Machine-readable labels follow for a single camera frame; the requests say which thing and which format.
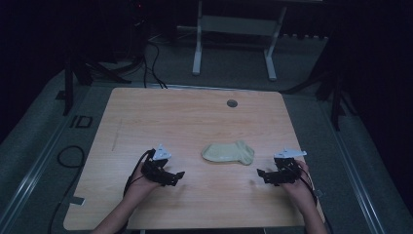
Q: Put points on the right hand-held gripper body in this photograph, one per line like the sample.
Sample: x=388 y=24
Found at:
x=287 y=169

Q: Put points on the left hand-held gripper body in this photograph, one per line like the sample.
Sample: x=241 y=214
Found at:
x=156 y=169

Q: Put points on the beige ankle sock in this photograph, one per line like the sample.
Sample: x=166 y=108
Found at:
x=248 y=161
x=227 y=152

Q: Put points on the person's left hand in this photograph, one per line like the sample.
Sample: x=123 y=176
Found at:
x=141 y=187

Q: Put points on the person's right hand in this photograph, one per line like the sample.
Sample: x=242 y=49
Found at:
x=300 y=191

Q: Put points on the black metal stand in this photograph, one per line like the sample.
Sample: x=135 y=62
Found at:
x=68 y=87
x=336 y=104

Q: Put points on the metal floor rail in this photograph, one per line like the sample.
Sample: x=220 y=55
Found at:
x=354 y=169
x=32 y=175

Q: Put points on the white metal desk frame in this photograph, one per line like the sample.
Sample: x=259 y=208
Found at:
x=233 y=26

